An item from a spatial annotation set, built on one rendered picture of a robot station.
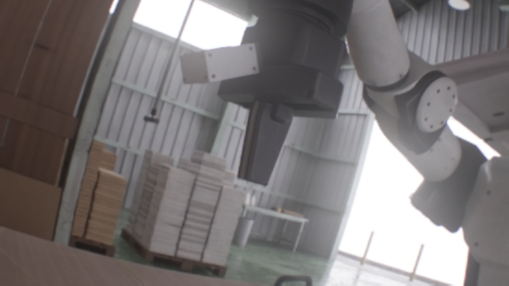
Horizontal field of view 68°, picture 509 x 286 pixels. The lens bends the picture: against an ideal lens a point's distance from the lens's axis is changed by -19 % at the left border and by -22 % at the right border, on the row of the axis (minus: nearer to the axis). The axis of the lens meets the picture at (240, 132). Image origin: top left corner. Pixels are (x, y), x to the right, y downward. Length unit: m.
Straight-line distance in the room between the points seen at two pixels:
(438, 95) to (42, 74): 0.98
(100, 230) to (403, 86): 4.45
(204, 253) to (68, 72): 4.53
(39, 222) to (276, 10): 0.89
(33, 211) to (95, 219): 3.67
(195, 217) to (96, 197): 1.32
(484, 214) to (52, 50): 1.08
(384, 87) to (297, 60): 0.22
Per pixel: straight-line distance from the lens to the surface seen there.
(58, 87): 1.23
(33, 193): 1.11
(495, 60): 1.46
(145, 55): 9.49
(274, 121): 0.36
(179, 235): 5.44
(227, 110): 9.82
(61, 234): 1.21
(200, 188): 5.37
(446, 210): 0.76
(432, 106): 0.54
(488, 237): 0.66
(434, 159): 0.66
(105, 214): 4.79
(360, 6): 0.46
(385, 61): 0.50
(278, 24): 0.36
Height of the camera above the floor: 1.20
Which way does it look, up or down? 6 degrees up
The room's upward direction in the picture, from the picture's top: 16 degrees clockwise
